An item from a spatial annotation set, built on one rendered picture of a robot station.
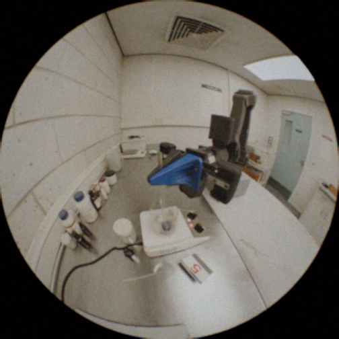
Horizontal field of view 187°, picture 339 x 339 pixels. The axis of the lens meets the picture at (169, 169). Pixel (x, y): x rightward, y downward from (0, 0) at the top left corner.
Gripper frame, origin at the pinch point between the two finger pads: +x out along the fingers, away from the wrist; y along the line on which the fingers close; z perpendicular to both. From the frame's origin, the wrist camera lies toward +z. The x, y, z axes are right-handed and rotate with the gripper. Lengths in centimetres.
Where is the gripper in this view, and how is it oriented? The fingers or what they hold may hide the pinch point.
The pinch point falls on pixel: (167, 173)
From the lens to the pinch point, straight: 16.6
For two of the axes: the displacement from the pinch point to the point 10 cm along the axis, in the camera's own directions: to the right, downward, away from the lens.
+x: -8.0, 2.8, -5.3
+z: 0.1, 8.9, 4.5
